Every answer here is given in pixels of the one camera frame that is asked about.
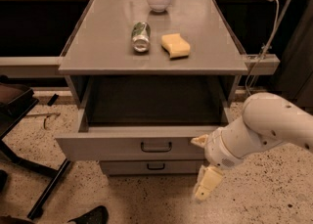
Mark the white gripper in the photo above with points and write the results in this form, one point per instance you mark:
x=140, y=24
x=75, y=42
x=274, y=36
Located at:
x=217, y=151

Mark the grey top drawer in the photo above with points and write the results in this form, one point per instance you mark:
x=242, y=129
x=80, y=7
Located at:
x=108, y=134

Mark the grey drawer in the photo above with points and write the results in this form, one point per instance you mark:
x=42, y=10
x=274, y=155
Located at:
x=108, y=134
x=116, y=168

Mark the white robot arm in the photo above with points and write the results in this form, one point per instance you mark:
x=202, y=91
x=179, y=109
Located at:
x=267, y=121

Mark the grey lower drawer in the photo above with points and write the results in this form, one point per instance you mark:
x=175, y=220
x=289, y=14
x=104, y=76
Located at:
x=116, y=168

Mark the yellow sponge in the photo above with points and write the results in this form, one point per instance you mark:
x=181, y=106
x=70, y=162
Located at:
x=175, y=45

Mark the grey cabinet desk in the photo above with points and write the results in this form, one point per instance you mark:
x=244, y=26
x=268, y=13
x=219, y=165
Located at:
x=110, y=73

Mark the dark cabinet at right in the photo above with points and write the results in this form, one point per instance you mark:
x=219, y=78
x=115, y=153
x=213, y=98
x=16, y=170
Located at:
x=293, y=80

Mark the crushed green soda can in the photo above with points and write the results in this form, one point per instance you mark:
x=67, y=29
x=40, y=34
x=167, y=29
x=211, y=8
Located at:
x=140, y=37

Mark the black lower drawer handle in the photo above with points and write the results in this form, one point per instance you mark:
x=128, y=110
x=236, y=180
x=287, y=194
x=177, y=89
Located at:
x=155, y=166

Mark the black drawer handle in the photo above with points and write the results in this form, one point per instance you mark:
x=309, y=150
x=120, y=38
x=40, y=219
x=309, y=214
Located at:
x=156, y=147
x=155, y=166

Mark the black top drawer handle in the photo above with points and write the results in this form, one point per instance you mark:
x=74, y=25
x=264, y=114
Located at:
x=156, y=147

